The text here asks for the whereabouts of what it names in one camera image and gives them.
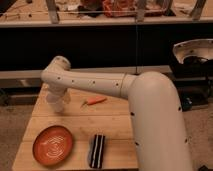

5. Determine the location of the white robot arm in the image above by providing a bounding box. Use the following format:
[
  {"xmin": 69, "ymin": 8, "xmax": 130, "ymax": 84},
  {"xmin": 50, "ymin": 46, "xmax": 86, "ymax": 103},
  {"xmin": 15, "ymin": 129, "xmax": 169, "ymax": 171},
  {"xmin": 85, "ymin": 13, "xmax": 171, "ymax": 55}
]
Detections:
[{"xmin": 41, "ymin": 56, "xmax": 193, "ymax": 171}]

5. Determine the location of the wooden table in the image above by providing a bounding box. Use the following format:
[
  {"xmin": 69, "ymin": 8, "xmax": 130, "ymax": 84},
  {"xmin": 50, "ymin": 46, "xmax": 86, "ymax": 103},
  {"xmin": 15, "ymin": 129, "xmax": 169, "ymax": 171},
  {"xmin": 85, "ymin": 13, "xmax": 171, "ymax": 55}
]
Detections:
[{"xmin": 12, "ymin": 86, "xmax": 137, "ymax": 171}]

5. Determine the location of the orange ribbed plate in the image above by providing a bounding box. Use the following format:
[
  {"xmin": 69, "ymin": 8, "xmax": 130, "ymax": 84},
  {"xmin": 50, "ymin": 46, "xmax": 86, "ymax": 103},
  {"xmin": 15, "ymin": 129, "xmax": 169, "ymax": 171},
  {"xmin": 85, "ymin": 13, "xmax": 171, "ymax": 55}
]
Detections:
[{"xmin": 32, "ymin": 125, "xmax": 73, "ymax": 166}]

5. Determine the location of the orange toy carrot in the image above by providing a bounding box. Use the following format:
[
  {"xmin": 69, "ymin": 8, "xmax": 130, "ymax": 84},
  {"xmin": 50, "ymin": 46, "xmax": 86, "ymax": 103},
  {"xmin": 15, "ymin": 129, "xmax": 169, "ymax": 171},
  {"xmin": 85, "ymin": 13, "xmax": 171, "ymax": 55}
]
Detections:
[{"xmin": 81, "ymin": 96, "xmax": 107, "ymax": 107}]

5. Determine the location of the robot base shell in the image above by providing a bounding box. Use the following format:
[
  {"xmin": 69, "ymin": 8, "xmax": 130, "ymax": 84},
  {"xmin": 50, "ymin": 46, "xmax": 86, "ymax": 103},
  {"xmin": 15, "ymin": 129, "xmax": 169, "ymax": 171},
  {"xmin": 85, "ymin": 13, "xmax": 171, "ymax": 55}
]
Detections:
[{"xmin": 173, "ymin": 39, "xmax": 213, "ymax": 64}]

